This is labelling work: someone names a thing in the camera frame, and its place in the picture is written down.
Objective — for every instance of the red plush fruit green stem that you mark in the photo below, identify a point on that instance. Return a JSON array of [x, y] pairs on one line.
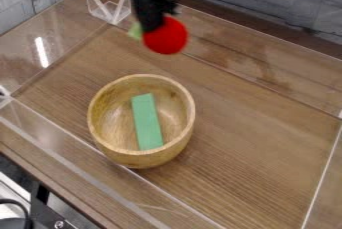
[[168, 40]]

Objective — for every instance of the round wooden bowl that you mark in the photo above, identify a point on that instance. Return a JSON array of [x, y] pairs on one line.
[[112, 125]]

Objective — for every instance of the green rectangular block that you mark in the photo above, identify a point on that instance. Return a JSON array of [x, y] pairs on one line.
[[148, 126]]

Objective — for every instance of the black metal table leg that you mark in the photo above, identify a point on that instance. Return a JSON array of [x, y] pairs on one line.
[[44, 215]]

